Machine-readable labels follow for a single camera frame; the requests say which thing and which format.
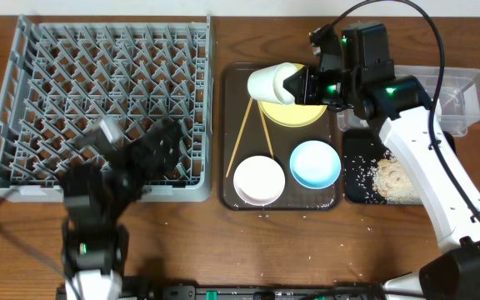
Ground pale green cup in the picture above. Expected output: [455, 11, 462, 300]
[247, 62, 298, 105]

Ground light blue bowl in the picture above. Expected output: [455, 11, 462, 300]
[289, 140, 342, 190]

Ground rice and food scraps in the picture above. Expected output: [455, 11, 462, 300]
[370, 150, 422, 205]

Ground white pink bowl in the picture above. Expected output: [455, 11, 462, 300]
[232, 156, 286, 207]

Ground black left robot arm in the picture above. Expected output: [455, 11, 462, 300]
[60, 117, 183, 299]

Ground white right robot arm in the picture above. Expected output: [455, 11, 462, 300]
[283, 21, 480, 299]

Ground black waste tray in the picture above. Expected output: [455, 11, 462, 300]
[342, 127, 458, 207]

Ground clear plastic waste bin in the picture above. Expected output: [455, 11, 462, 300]
[337, 65, 480, 137]

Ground yellow round plate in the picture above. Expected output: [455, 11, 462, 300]
[257, 62, 328, 128]

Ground wooden chopstick right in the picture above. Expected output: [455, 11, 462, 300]
[258, 106, 274, 159]

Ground wooden chopstick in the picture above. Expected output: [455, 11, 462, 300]
[226, 97, 253, 178]
[258, 106, 274, 159]

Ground wooden chopstick left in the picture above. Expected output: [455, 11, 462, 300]
[226, 97, 253, 178]

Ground dark brown serving tray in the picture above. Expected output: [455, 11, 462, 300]
[218, 62, 343, 211]

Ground grey plastic dish rack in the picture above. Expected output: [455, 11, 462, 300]
[0, 17, 214, 203]

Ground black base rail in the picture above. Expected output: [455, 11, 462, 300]
[55, 284, 391, 300]

